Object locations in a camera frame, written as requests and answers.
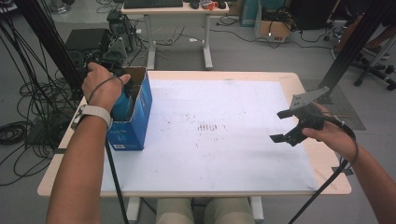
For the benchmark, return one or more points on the person's leg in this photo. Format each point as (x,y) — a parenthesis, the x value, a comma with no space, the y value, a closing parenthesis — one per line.
(230,213)
(381,37)
(176,213)

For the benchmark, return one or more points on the person's left hand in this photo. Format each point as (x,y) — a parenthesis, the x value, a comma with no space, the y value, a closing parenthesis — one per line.
(101,87)

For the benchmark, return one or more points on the black metal post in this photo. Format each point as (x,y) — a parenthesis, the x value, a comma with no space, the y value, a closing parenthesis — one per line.
(49,43)
(351,49)

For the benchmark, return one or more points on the white table mat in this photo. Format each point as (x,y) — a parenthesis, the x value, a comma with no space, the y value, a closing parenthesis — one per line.
(218,161)

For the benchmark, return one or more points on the orange tool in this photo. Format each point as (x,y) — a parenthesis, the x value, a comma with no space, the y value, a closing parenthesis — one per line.
(208,5)

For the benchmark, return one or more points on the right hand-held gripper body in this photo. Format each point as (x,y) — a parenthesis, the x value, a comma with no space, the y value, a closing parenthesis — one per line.
(308,119)

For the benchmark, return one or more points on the black tape strip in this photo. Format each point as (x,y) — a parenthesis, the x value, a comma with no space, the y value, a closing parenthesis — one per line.
(348,171)

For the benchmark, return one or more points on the teal cabinet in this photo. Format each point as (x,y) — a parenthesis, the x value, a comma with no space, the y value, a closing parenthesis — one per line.
(249,12)

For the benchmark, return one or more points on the white table leg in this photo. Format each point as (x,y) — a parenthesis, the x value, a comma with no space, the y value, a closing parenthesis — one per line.
(134,210)
(257,210)

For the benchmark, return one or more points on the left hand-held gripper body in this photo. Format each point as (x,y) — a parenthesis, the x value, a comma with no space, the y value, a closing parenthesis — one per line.
(116,57)

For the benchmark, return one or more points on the person's left leg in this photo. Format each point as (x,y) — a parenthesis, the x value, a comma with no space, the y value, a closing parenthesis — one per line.
(176,213)

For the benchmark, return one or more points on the person's right hand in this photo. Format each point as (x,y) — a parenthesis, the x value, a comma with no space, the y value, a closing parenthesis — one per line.
(336,137)

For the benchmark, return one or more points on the black computer mouse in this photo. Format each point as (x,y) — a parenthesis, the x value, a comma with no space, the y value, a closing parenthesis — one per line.
(194,4)

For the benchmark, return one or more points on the dark floor mat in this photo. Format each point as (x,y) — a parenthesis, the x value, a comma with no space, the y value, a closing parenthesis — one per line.
(342,102)

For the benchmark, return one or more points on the person's right leg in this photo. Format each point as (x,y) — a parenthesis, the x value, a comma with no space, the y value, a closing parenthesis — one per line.
(230,213)

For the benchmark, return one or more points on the white band wristwatch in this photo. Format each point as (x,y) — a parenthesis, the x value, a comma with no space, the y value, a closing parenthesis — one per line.
(96,112)

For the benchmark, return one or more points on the brown cardboard box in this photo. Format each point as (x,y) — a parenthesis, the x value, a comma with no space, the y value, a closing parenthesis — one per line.
(275,31)

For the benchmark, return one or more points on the black computer tower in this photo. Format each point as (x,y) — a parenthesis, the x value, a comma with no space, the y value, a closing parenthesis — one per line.
(124,26)

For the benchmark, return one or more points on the blue cardboard box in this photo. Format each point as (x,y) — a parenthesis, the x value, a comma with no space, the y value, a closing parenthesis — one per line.
(138,124)

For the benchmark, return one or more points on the wooden desk with white legs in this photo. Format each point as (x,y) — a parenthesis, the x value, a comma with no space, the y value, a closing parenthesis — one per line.
(174,9)

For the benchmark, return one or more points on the black wheeled stand base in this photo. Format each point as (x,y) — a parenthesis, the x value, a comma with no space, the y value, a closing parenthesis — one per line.
(376,74)

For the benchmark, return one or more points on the chrome stool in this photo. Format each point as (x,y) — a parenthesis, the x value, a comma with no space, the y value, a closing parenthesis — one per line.
(331,31)

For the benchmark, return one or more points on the blue bottle with white cap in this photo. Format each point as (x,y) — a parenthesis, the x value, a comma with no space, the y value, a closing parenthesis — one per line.
(122,105)

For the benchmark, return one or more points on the black keyboard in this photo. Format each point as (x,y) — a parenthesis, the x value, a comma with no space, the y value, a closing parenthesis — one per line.
(152,3)

